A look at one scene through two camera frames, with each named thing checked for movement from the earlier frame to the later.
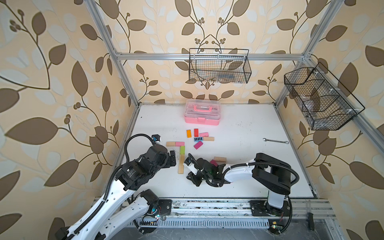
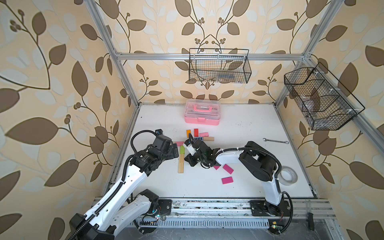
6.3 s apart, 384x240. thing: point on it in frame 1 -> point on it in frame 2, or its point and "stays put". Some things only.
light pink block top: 204,134 stays put
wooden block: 181,159 stays put
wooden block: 181,167 stays put
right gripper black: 193,178 -> 189,157
